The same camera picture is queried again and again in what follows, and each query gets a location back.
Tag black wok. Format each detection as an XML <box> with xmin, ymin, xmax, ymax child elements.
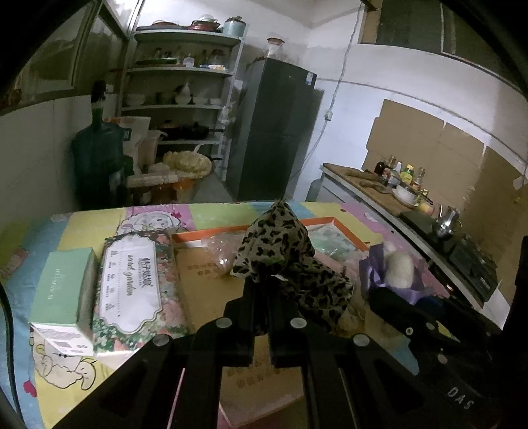
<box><xmin>159</xmin><ymin>121</ymin><xmax>223</xmax><ymax>141</ymax></box>

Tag leopard print cloth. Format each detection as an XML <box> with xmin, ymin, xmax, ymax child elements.
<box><xmin>231</xmin><ymin>200</ymin><xmax>355</xmax><ymax>331</ymax></box>

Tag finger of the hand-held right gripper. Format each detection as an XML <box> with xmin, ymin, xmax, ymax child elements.
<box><xmin>421</xmin><ymin>295</ymin><xmax>493</xmax><ymax>333</ymax></box>
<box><xmin>368</xmin><ymin>288</ymin><xmax>459</xmax><ymax>356</ymax></box>

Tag black cable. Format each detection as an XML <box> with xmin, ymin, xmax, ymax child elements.
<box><xmin>0</xmin><ymin>280</ymin><xmax>25</xmax><ymax>429</ymax></box>

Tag pale yellow bundle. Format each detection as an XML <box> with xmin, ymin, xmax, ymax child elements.
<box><xmin>162</xmin><ymin>149</ymin><xmax>213</xmax><ymax>179</ymax></box>

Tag kitchen counter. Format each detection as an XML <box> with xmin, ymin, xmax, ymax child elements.
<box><xmin>319</xmin><ymin>163</ymin><xmax>500</xmax><ymax>306</ymax></box>

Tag row of condiment bottles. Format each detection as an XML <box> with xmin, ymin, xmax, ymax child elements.
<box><xmin>373</xmin><ymin>156</ymin><xmax>427</xmax><ymax>192</ymax></box>

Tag white bag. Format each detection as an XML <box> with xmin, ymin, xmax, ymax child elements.
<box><xmin>136</xmin><ymin>130</ymin><xmax>161</xmax><ymax>170</ymax></box>

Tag pale blue pot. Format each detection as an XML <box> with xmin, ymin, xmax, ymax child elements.
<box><xmin>223</xmin><ymin>17</ymin><xmax>248</xmax><ymax>37</ymax></box>

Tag mint green box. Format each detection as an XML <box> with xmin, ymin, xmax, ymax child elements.
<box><xmin>29</xmin><ymin>247</ymin><xmax>97</xmax><ymax>355</ymax></box>

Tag white bowl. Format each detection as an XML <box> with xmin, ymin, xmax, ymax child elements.
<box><xmin>392</xmin><ymin>183</ymin><xmax>419</xmax><ymax>207</ymax></box>

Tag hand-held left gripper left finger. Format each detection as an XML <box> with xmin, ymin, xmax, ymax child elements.
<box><xmin>53</xmin><ymin>282</ymin><xmax>270</xmax><ymax>429</ymax></box>

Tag cardboard box tray orange rim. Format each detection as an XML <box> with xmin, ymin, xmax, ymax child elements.
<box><xmin>171</xmin><ymin>216</ymin><xmax>372</xmax><ymax>427</ymax></box>

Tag red pan with glass lid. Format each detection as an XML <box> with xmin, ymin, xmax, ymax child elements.
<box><xmin>190</xmin><ymin>16</ymin><xmax>223</xmax><ymax>32</ymax></box>

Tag black water jug pump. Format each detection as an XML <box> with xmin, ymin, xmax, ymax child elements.
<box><xmin>91</xmin><ymin>80</ymin><xmax>108</xmax><ymax>124</ymax></box>

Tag white plush toy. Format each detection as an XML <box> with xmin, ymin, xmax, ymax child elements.
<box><xmin>359</xmin><ymin>241</ymin><xmax>430</xmax><ymax>306</ymax></box>

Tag low wooden stool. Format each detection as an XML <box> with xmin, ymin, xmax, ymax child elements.
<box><xmin>126</xmin><ymin>173</ymin><xmax>196</xmax><ymax>205</ymax></box>

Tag cardboard sheets on wall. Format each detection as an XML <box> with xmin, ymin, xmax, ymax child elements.
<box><xmin>363</xmin><ymin>99</ymin><xmax>528</xmax><ymax>256</ymax></box>

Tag floral tissue pack white label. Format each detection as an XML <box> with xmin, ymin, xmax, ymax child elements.
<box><xmin>91</xmin><ymin>231</ymin><xmax>194</xmax><ymax>353</ymax></box>

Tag dark grey fridge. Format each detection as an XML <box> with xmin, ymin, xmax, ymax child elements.
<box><xmin>225</xmin><ymin>58</ymin><xmax>318</xmax><ymax>203</ymax></box>

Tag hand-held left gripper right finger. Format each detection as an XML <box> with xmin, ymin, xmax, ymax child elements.
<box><xmin>268</xmin><ymin>288</ymin><xmax>471</xmax><ymax>429</ymax></box>

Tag black stove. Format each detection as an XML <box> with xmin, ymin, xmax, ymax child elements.
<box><xmin>402</xmin><ymin>210</ymin><xmax>500</xmax><ymax>302</ymax></box>

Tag wall cabinet glass frame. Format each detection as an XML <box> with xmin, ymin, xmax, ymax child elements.
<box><xmin>0</xmin><ymin>0</ymin><xmax>133</xmax><ymax>116</ymax></box>

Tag metal kettle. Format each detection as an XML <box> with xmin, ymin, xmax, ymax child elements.
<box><xmin>433</xmin><ymin>206</ymin><xmax>463</xmax><ymax>240</ymax></box>

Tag colourful printed mat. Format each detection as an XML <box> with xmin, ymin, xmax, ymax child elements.
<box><xmin>0</xmin><ymin>202</ymin><xmax>458</xmax><ymax>429</ymax></box>

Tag white shelf rack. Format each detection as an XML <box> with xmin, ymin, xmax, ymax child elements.
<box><xmin>119</xmin><ymin>29</ymin><xmax>248</xmax><ymax>182</ymax></box>

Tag covered window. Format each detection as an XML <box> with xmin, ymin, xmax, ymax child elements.
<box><xmin>359</xmin><ymin>0</ymin><xmax>520</xmax><ymax>89</ymax></box>

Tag clear plastic bag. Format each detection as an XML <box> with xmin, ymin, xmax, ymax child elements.
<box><xmin>204</xmin><ymin>233</ymin><xmax>248</xmax><ymax>277</ymax></box>

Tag blue water jug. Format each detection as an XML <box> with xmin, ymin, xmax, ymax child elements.
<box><xmin>72</xmin><ymin>121</ymin><xmax>133</xmax><ymax>207</ymax></box>

